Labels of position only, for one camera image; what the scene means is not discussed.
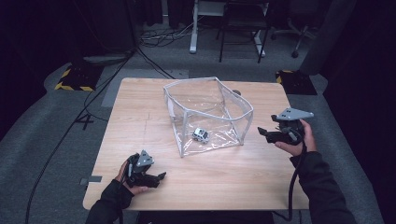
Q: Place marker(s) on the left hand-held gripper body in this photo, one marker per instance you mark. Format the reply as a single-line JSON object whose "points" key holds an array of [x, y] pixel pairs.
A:
{"points": [[137, 172]]}

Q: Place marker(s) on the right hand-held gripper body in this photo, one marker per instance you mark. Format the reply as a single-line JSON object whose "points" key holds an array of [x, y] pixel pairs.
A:
{"points": [[291, 130]]}

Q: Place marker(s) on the white toy car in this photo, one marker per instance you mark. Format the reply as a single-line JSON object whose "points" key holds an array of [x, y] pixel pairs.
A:
{"points": [[201, 135]]}

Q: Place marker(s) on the clear plastic storage bin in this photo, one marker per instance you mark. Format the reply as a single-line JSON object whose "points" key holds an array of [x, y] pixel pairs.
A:
{"points": [[208, 102]]}

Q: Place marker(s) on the person's left hand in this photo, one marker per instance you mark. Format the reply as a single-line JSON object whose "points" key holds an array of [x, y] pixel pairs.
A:
{"points": [[122, 174]]}

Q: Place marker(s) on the person's right hand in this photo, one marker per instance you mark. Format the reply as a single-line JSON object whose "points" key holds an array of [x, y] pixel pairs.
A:
{"points": [[306, 140]]}

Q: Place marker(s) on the black yellow striped stand base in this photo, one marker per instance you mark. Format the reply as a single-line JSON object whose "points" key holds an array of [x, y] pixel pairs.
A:
{"points": [[297, 82], [77, 79]]}

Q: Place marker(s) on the grey tape strip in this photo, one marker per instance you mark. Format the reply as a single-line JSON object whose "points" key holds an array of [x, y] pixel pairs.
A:
{"points": [[93, 179]]}

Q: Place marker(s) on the small dark round knob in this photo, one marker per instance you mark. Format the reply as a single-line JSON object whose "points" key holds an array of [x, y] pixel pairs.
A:
{"points": [[237, 92]]}

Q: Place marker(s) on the person's lap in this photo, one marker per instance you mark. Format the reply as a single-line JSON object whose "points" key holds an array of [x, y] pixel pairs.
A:
{"points": [[205, 218]]}

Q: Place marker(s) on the office swivel chair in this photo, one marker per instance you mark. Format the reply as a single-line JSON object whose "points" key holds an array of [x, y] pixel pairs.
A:
{"points": [[295, 34]]}

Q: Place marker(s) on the grey curtain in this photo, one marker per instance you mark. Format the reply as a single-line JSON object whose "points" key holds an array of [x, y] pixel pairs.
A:
{"points": [[327, 37]]}

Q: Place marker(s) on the black chair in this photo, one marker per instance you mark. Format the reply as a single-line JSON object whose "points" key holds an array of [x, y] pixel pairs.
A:
{"points": [[243, 21]]}

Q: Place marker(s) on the white desk frame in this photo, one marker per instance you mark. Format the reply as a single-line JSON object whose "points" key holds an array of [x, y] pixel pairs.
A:
{"points": [[194, 31]]}

